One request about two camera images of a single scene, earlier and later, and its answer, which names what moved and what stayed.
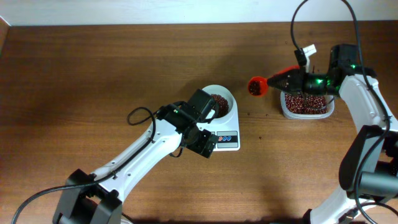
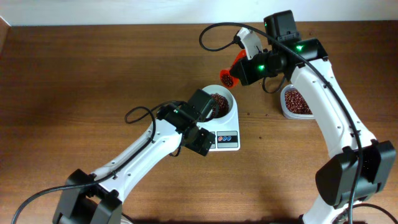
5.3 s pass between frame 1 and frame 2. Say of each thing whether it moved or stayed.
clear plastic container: stayed
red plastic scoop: moved
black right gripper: moved
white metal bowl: stayed
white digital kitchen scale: stayed
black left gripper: stayed
